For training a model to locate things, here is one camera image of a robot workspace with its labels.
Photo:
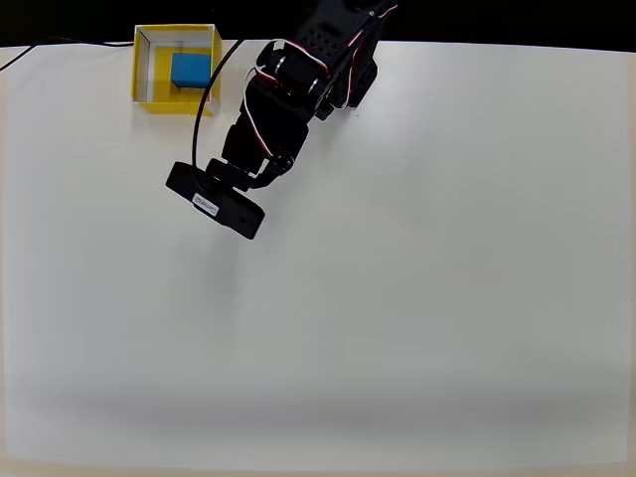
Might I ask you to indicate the black webcam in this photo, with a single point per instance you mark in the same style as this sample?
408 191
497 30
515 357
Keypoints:
231 211

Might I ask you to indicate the yellow open box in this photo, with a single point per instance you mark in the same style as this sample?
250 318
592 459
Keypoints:
144 69

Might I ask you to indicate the blue cube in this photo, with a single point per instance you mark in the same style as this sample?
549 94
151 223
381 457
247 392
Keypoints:
190 69

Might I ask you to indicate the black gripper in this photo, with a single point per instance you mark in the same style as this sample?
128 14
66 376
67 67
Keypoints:
238 175

